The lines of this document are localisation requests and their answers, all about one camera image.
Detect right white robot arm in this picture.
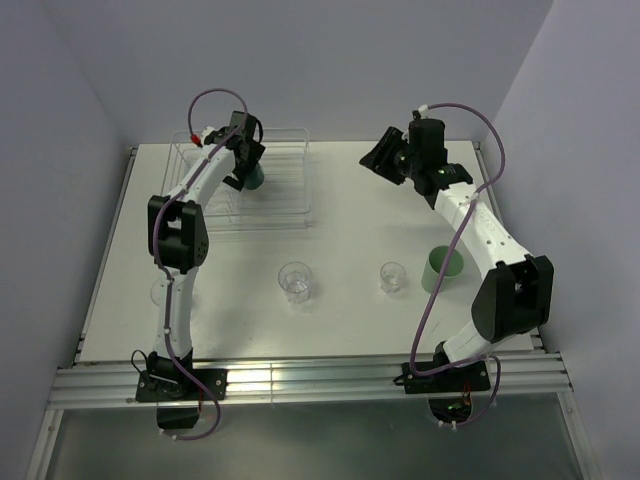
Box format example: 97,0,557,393
359,116,554,390

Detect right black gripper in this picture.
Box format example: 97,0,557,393
359,126,421,186

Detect clear acrylic dish rack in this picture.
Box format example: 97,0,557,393
164,128,314,231

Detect clear glass left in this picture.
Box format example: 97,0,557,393
150,278,164,306

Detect dark teal mug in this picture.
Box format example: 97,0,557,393
244,164,265,190

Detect black box under left base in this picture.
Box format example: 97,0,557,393
156,407,200,430

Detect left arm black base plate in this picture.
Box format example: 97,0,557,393
135,368,228,403

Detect aluminium rail frame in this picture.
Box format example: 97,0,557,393
28,141,601,479

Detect light green plastic cup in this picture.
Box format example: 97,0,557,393
421,246,464,293

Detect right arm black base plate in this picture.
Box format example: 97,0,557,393
393,361,491,394

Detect small clear glass right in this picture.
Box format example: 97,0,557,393
380,262,406,294

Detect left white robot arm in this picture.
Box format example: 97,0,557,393
147,111,265,399

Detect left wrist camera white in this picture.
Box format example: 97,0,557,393
190,126,219,148

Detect clear glass centre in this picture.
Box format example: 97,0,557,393
278,262,313,304

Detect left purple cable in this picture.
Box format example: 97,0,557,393
151,87,251,441

